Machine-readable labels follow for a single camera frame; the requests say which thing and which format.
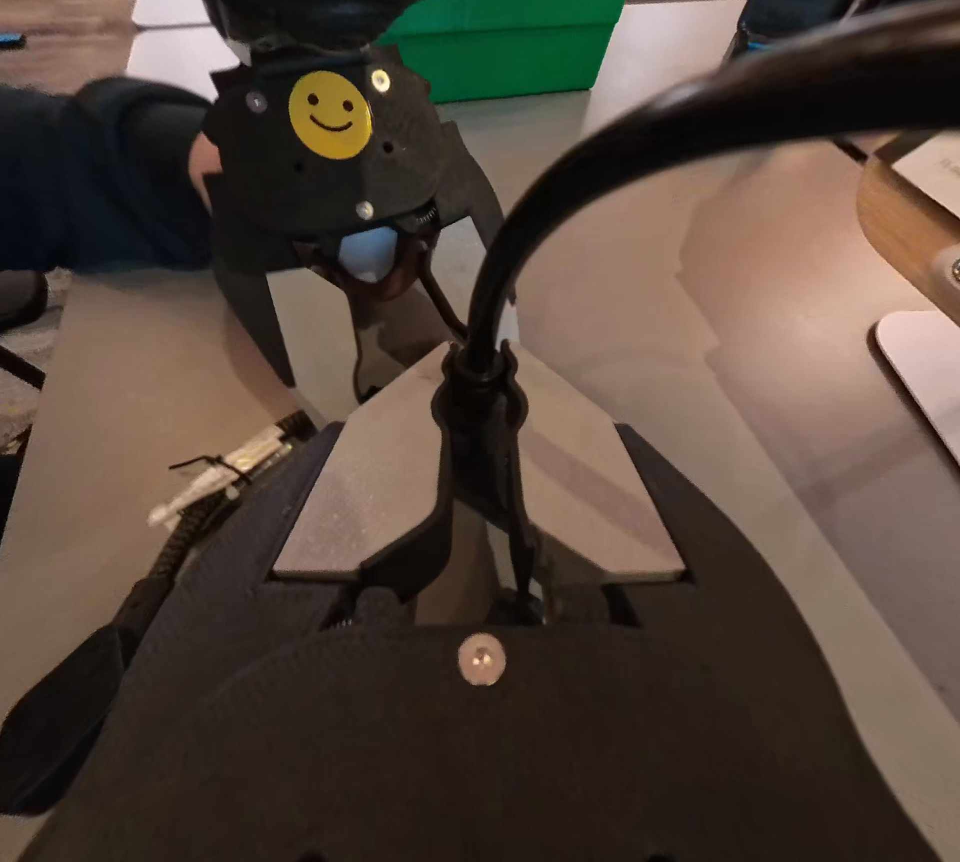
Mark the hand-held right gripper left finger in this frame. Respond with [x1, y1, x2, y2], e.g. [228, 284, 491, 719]
[271, 343, 460, 601]

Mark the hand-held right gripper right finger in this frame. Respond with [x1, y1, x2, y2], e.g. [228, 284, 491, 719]
[501, 343, 687, 604]

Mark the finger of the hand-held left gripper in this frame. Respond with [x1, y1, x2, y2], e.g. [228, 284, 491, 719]
[431, 221, 490, 340]
[264, 271, 370, 422]

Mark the short black extension cord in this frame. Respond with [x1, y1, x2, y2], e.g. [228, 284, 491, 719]
[433, 0, 960, 527]

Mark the braided power strip cable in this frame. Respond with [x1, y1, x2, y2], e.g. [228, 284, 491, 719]
[0, 412, 318, 816]

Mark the person's left forearm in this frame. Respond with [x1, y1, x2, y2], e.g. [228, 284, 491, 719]
[0, 77, 220, 276]

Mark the person's left hand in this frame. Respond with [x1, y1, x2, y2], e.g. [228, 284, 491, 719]
[187, 131, 224, 212]

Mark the green plastic bin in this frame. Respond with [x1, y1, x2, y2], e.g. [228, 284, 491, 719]
[375, 0, 655, 106]

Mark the dark charging case with screen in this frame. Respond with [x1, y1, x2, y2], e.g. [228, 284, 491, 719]
[723, 0, 865, 66]

